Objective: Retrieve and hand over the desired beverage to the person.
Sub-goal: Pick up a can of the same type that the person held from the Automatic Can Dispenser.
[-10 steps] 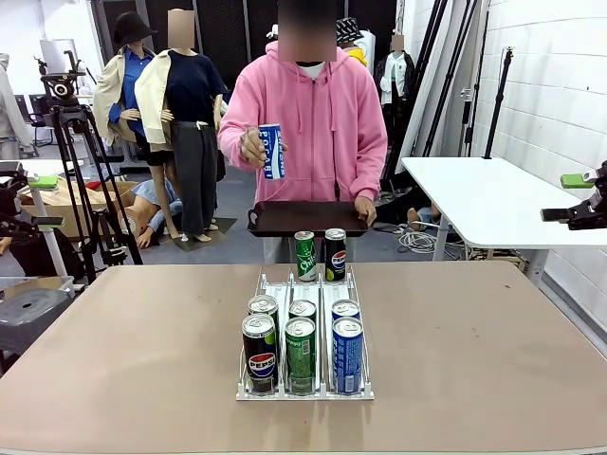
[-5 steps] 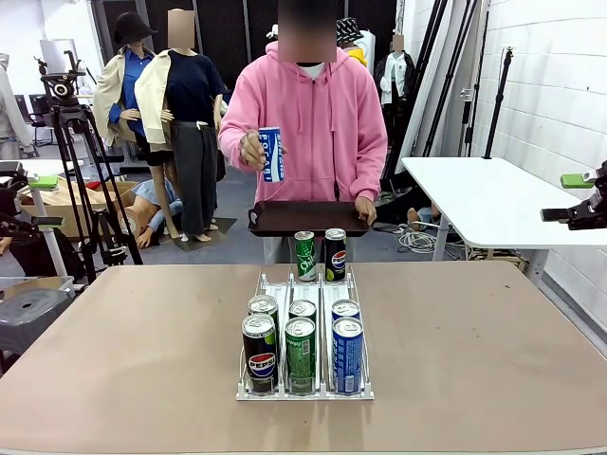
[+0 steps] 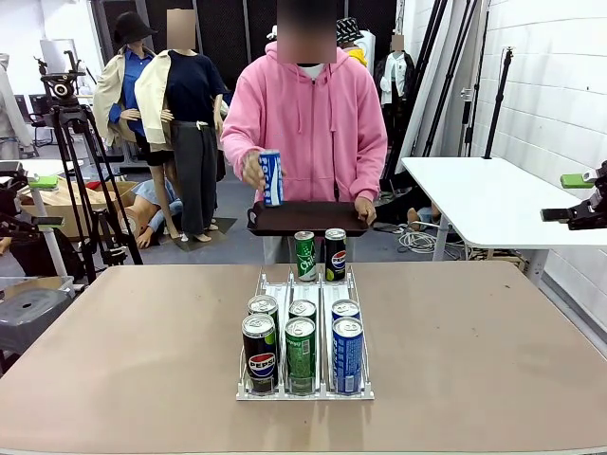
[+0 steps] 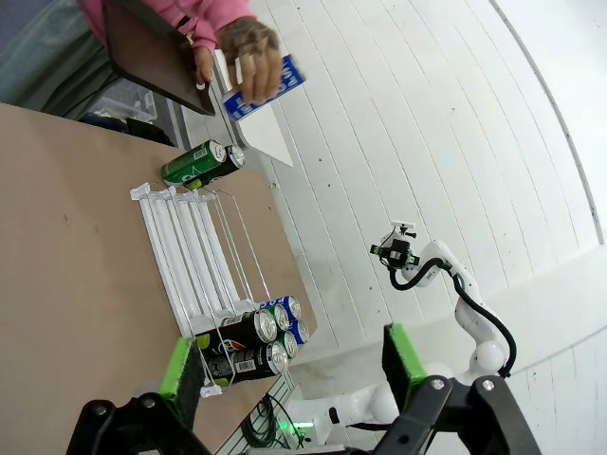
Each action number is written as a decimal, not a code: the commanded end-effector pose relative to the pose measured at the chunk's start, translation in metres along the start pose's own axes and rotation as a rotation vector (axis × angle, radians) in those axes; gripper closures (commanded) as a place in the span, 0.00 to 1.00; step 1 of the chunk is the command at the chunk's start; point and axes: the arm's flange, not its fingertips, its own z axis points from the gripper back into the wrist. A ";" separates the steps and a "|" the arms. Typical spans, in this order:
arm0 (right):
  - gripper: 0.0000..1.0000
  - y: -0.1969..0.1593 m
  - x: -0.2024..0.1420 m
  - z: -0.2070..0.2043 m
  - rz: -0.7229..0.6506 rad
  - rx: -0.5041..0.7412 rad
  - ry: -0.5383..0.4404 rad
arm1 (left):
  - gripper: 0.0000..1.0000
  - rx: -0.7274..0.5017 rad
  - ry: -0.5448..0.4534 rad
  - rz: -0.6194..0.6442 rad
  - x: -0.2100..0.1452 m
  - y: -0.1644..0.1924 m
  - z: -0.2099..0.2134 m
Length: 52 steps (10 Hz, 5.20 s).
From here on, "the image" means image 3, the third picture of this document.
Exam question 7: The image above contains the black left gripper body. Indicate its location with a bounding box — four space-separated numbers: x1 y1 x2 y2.
0 176 24 215

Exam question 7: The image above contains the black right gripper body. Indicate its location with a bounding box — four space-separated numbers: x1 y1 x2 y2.
567 160 607 232

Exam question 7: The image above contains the black Pepsi can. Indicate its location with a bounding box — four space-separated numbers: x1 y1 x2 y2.
241 313 279 395
247 294 280 328
323 227 348 282

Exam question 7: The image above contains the blue Pocari Sweat can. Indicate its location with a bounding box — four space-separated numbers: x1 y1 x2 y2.
258 149 285 208
330 299 361 322
331 316 365 395

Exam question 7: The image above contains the dark brown serving tray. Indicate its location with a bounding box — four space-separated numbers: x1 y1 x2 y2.
246 200 371 237

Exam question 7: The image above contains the person's right forearm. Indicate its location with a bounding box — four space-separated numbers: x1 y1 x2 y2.
220 125 267 168

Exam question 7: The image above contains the person's left forearm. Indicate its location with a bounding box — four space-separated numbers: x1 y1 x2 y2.
353 141 389 203

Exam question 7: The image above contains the person in pink hoodie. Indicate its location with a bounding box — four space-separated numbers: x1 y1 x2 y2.
220 0 389 265

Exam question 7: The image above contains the person's left hand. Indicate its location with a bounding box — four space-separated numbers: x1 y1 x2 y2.
354 196 377 227

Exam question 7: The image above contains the person's right hand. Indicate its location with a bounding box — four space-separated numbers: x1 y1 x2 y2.
241 150 267 191

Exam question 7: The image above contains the black office chair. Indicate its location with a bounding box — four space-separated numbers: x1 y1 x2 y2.
13 93 54 148

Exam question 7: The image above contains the brown cardboard box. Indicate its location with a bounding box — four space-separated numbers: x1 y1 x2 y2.
18 175 139 240

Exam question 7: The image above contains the mannequin in gray coat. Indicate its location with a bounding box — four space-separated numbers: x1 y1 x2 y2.
0 52 35 160

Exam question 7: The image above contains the large white table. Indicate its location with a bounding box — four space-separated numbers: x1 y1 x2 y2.
400 155 607 288

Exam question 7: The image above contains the gray plastic stool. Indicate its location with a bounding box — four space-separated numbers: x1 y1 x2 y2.
0 287 76 355

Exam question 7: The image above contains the kneeling mannequin in denim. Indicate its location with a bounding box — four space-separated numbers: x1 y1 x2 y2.
120 179 185 250

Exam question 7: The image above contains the mannequin with blue shirt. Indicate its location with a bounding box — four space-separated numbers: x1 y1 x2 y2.
92 11 185 243

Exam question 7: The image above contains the black light stand pole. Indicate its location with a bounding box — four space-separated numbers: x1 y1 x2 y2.
462 9 490 157
421 0 475 158
410 0 451 160

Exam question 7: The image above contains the mannequin with navy top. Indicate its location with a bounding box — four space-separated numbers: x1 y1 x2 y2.
134 8 230 244

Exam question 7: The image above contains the black bucket hat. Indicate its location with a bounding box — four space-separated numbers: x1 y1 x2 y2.
112 11 159 47

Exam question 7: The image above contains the mannequin in black white jacket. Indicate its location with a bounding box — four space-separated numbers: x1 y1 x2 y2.
374 33 417 143

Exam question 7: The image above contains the white can dispenser rack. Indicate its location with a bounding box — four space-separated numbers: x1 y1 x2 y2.
235 267 376 402

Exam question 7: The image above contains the mannequin in yellow hoodie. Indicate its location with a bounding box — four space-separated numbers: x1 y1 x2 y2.
336 17 380 70

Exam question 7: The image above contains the green Chilsung cider can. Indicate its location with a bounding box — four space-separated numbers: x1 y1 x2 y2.
287 299 318 323
294 230 318 282
284 316 318 396

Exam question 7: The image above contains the patterned bucket hat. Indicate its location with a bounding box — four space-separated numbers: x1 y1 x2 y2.
336 17 365 45

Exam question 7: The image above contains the black camera tripod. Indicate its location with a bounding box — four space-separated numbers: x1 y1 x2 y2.
40 101 144 285

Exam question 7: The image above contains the black tripod camera head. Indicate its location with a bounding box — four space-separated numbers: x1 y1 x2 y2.
33 49 87 108

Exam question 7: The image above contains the white cable coil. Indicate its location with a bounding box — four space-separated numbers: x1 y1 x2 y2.
395 221 470 255

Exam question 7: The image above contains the dark mannequin base plate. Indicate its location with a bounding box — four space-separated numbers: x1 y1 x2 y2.
171 216 238 252

